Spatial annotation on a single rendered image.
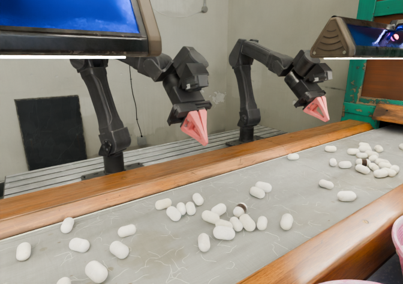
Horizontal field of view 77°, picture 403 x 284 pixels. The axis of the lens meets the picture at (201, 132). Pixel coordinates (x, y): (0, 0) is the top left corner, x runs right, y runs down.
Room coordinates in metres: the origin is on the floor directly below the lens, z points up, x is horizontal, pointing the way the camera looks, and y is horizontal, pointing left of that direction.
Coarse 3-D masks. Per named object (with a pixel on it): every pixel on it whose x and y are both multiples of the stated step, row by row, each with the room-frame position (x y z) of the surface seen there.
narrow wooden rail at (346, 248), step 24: (360, 216) 0.40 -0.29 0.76; (384, 216) 0.40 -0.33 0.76; (312, 240) 0.34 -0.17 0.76; (336, 240) 0.34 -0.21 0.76; (360, 240) 0.34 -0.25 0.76; (384, 240) 0.37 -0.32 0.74; (288, 264) 0.29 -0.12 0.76; (312, 264) 0.29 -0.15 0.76; (336, 264) 0.29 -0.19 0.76; (360, 264) 0.33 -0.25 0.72
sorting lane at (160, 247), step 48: (336, 144) 0.88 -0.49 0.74; (384, 144) 0.88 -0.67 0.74; (192, 192) 0.53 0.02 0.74; (240, 192) 0.53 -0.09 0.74; (288, 192) 0.53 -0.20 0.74; (336, 192) 0.53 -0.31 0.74; (384, 192) 0.53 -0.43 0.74; (0, 240) 0.37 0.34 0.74; (48, 240) 0.37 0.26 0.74; (96, 240) 0.37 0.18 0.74; (144, 240) 0.37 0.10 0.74; (192, 240) 0.37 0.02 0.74; (240, 240) 0.37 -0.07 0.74; (288, 240) 0.37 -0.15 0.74
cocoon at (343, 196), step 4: (340, 192) 0.50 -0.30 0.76; (344, 192) 0.49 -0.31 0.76; (348, 192) 0.49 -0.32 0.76; (352, 192) 0.49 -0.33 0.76; (340, 196) 0.49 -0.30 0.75; (344, 196) 0.49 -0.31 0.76; (348, 196) 0.49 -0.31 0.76; (352, 196) 0.49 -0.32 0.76; (340, 200) 0.49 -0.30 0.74; (344, 200) 0.49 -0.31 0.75; (348, 200) 0.49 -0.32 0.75; (352, 200) 0.49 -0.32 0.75
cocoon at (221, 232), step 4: (216, 228) 0.37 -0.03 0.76; (220, 228) 0.37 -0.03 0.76; (224, 228) 0.37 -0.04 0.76; (228, 228) 0.37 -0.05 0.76; (232, 228) 0.38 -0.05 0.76; (216, 232) 0.37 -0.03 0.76; (220, 232) 0.37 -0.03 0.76; (224, 232) 0.37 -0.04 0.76; (228, 232) 0.36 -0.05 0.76; (232, 232) 0.37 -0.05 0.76; (216, 236) 0.37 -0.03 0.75; (220, 236) 0.36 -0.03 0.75; (224, 236) 0.36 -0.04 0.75; (228, 236) 0.36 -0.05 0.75; (232, 236) 0.36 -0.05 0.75
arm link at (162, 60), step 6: (162, 54) 0.70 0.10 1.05; (72, 60) 0.77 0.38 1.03; (78, 60) 0.76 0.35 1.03; (84, 60) 0.75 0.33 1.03; (108, 60) 0.83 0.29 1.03; (120, 60) 0.71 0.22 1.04; (126, 60) 0.70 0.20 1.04; (132, 60) 0.69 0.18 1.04; (138, 60) 0.67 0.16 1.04; (144, 60) 0.67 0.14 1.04; (156, 60) 0.65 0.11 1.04; (162, 60) 0.66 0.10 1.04; (168, 60) 0.69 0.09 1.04; (78, 66) 0.76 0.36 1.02; (84, 66) 0.76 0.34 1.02; (132, 66) 0.69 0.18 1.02; (138, 66) 0.68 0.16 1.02; (162, 66) 0.66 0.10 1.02; (138, 72) 0.68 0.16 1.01; (144, 72) 0.67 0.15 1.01
